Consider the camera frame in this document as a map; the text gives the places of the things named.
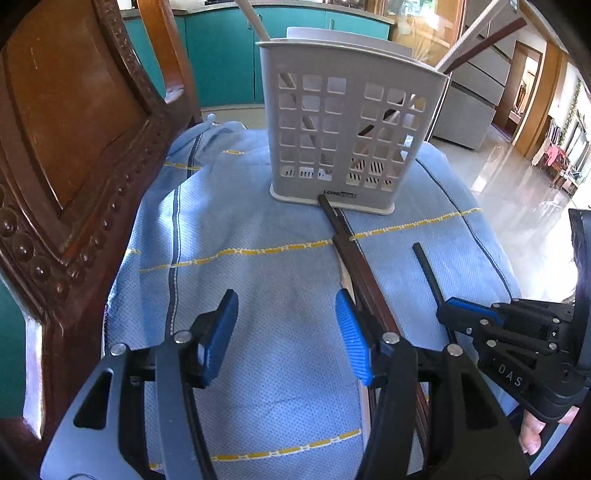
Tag carved wooden chair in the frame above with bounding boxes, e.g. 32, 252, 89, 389
0, 0, 204, 462

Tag wooden door frame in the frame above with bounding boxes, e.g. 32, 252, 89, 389
492, 41, 542, 139

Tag blue checked cloth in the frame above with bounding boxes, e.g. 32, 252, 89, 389
102, 113, 522, 480

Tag grey kitchen countertop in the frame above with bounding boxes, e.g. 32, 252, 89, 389
117, 0, 395, 26

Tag wooden dining chairs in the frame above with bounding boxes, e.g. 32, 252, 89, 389
536, 115, 589, 190

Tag person's right hand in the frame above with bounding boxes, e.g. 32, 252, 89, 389
518, 405, 579, 459

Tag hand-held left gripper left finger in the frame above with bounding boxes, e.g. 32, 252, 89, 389
41, 288, 241, 480

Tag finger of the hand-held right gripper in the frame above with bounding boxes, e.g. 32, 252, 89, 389
467, 322, 574, 370
436, 296, 575, 333

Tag black chopstick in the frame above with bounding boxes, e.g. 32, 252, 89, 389
412, 242, 460, 347

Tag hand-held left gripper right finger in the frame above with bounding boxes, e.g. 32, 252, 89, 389
335, 288, 532, 480

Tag green garland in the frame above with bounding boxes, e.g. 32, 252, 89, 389
566, 78, 583, 132

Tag grey plastic utensil basket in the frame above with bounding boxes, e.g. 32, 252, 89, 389
255, 26, 451, 216

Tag glass sliding door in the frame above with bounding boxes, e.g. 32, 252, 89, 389
383, 0, 467, 61

